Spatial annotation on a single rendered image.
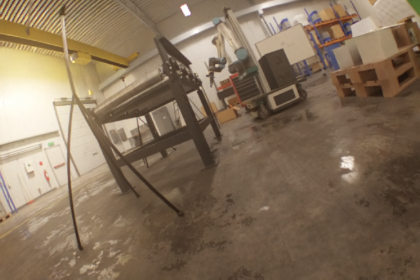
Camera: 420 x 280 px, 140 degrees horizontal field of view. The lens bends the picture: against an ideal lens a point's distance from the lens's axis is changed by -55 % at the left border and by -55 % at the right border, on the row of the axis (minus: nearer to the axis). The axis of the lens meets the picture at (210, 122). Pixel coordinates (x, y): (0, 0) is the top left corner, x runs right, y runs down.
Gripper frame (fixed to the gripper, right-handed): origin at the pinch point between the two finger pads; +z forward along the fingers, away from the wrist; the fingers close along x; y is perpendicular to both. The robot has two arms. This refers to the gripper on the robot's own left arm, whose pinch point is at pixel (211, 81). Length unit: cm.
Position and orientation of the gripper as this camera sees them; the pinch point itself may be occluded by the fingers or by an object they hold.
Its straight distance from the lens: 240.9
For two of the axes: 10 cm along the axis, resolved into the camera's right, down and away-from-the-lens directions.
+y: -10.0, -0.1, 0.9
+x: -1.0, 2.4, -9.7
